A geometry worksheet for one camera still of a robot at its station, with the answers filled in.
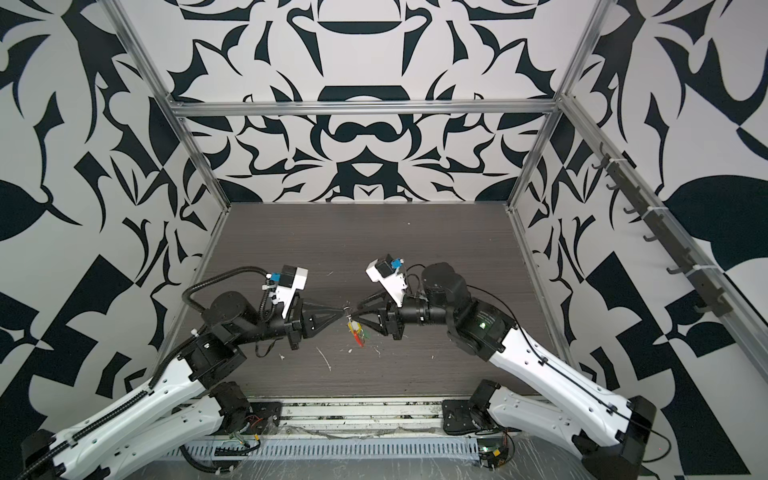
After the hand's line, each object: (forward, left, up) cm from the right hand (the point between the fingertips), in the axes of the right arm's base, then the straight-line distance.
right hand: (358, 312), depth 59 cm
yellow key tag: (-1, +1, -5) cm, 5 cm away
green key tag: (-4, -2, 0) cm, 5 cm away
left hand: (0, +3, +2) cm, 3 cm away
